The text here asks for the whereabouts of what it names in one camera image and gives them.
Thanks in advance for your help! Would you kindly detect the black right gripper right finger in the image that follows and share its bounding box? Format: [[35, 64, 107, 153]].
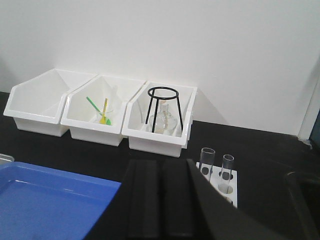
[[187, 159, 307, 240]]

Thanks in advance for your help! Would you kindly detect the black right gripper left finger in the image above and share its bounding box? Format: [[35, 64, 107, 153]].
[[126, 159, 190, 240]]

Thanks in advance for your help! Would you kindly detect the large clear test tube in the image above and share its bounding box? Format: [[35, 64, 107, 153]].
[[199, 147, 216, 181]]

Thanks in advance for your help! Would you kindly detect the white test tube rack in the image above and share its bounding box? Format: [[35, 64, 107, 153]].
[[196, 162, 238, 208]]

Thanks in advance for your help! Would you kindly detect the small clear test tube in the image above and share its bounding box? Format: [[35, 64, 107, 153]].
[[219, 154, 235, 194]]

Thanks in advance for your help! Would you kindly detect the clear glass flask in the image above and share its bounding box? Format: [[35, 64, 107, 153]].
[[153, 100, 178, 136]]

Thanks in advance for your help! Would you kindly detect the black lab sink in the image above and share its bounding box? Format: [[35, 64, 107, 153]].
[[285, 172, 320, 240]]

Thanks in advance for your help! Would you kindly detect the right white storage bin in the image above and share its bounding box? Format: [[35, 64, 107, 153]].
[[122, 81, 197, 158]]

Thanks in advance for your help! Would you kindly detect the white storage bin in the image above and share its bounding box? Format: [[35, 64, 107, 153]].
[[61, 75, 145, 147], [122, 81, 197, 158], [3, 68, 97, 137]]

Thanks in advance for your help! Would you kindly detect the green plastic spatula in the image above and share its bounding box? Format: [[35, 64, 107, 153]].
[[86, 96, 113, 126]]

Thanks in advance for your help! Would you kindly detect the yellow plastic spatula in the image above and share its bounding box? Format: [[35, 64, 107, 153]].
[[99, 98, 108, 125]]

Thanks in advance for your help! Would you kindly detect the middle white storage bin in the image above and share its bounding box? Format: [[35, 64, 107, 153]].
[[61, 75, 145, 147]]

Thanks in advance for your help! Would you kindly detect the blue plastic tray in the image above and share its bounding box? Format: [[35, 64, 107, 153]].
[[0, 162, 121, 240]]

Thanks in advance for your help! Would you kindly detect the left white storage bin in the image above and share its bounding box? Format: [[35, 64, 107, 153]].
[[3, 68, 97, 137]]

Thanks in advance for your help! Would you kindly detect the grey metal tray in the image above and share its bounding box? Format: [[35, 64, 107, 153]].
[[0, 153, 15, 164]]

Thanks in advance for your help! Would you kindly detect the black wire tripod stand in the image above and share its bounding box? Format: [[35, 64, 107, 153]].
[[145, 86, 184, 136]]

